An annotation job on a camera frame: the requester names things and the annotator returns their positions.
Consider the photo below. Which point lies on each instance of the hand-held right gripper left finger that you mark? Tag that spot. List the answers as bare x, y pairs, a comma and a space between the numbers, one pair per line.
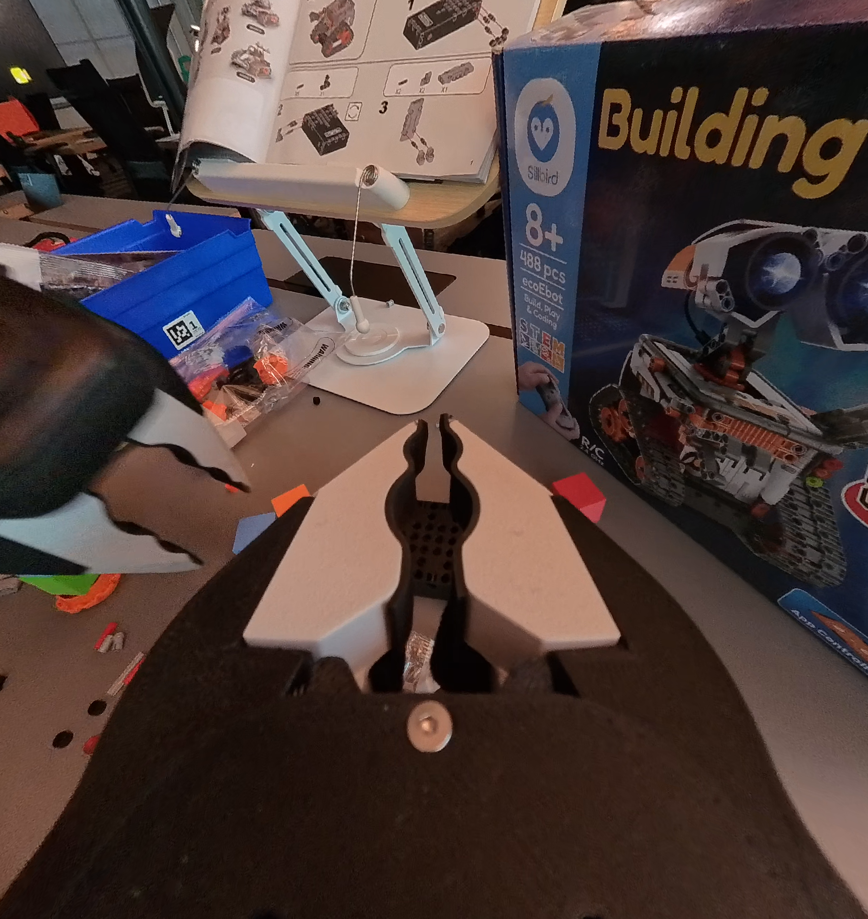
326, 574

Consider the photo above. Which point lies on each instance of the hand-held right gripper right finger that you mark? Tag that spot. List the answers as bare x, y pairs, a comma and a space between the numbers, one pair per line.
541, 574

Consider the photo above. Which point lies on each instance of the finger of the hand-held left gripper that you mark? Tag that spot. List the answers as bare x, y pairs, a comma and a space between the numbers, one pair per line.
82, 538
183, 431

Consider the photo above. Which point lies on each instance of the green foam cube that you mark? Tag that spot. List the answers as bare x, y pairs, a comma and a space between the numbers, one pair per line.
61, 583

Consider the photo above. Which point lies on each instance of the orange gear wheel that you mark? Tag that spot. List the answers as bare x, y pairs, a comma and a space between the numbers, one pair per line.
89, 599

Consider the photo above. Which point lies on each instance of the orange foam cube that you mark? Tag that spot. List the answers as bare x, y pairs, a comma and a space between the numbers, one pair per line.
292, 499

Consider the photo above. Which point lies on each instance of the blue foam cube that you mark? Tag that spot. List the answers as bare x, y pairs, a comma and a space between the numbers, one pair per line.
254, 531

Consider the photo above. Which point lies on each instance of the red foam cube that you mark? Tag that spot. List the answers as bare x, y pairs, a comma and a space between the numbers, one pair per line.
581, 495

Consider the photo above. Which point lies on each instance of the small red pin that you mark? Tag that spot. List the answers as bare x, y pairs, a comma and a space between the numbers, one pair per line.
106, 630

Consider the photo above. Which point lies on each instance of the black perforated building plate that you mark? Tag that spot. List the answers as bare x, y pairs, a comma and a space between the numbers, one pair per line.
430, 538

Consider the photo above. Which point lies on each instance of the clear plastic parts bag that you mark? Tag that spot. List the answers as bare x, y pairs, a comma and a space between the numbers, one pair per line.
418, 657

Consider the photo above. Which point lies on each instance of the large clear warning bag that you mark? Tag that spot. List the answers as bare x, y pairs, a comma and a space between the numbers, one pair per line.
290, 344

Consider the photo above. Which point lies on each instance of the clear plastic bag bundle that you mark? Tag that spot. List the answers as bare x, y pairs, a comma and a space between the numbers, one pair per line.
104, 269

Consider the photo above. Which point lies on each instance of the red axle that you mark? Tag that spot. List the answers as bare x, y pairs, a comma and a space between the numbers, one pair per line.
129, 671

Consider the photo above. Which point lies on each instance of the grey axle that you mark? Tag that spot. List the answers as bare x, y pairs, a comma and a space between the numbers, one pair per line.
122, 675

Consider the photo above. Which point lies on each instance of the long blue plastic bin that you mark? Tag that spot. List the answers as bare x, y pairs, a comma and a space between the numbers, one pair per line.
190, 280

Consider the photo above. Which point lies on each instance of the teal container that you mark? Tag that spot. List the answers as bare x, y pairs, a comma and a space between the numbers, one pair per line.
41, 188

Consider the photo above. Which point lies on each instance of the white booklet stand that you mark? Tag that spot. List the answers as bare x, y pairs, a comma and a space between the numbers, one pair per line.
419, 359

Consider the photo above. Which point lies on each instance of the blue robot kit box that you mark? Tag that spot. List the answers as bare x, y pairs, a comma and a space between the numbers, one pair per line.
692, 215

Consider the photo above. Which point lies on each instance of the white instruction booklet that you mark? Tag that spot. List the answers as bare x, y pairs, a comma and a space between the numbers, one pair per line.
348, 72

